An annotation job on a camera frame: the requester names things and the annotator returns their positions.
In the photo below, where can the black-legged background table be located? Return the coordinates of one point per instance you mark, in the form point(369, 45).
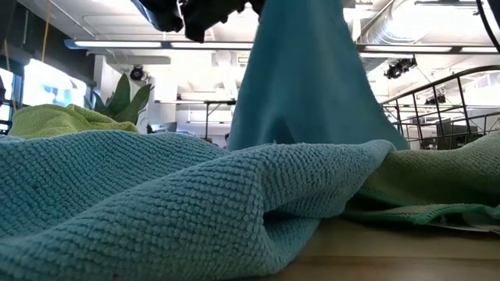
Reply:
point(218, 102)

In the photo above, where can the black ceiling-mounted camera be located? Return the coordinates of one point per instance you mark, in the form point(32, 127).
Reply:
point(398, 69)

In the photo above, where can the bright window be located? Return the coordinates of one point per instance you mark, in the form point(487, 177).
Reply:
point(51, 86)

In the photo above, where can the long ceiling light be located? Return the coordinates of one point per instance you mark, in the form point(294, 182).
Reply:
point(410, 48)
point(117, 44)

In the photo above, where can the potted snake plant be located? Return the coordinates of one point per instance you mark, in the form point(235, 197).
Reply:
point(121, 101)

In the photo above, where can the round black ceiling fixture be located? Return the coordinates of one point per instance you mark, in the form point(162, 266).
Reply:
point(137, 73)

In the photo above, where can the teal textured microfiber towel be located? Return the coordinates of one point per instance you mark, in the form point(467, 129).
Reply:
point(156, 203)

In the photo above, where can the pale green microfiber towel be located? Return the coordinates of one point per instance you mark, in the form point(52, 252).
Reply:
point(429, 179)

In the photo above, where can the lime green microfiber towel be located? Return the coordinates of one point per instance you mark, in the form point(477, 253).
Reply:
point(58, 121)

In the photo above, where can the blue smooth microfiber towel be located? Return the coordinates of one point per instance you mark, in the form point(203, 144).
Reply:
point(312, 86)

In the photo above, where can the silver ceiling ventilation duct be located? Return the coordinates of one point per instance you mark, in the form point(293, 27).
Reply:
point(390, 27)

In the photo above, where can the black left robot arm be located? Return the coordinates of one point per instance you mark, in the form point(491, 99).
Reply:
point(164, 15)

